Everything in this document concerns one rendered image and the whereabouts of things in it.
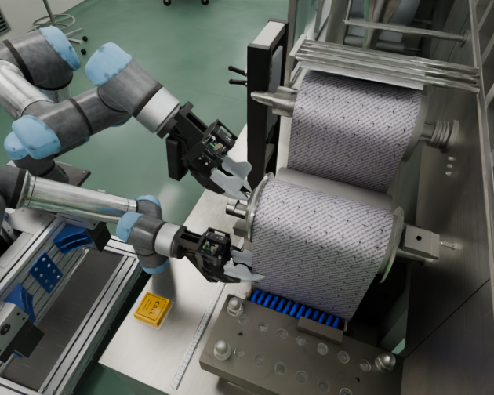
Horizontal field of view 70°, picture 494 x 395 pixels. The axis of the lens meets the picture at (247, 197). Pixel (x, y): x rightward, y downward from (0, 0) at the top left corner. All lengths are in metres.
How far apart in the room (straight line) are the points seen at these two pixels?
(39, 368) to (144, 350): 0.94
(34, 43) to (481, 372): 1.06
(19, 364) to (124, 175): 1.36
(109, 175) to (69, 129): 2.03
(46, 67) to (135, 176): 1.68
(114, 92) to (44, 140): 0.15
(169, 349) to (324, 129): 0.64
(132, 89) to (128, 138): 2.37
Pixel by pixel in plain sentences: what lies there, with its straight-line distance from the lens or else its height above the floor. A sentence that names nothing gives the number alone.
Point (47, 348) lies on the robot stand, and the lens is 1.89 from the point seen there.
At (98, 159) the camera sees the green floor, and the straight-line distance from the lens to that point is 2.88.
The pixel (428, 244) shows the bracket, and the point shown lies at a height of 1.29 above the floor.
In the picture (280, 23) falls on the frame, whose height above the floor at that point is 1.44.
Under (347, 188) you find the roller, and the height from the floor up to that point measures 1.23.
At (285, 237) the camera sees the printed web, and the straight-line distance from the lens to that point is 0.66.
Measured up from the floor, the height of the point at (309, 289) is 1.10.
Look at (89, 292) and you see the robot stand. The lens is 1.93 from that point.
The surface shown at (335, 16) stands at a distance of 1.53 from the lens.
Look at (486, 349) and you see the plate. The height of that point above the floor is 1.42.
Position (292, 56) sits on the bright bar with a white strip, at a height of 1.46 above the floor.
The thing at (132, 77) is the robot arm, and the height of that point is 1.50.
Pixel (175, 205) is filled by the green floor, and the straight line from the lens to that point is 2.40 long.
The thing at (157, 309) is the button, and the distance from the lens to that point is 0.99.
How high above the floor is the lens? 1.80
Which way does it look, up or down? 49 degrees down
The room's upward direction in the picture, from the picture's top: straight up
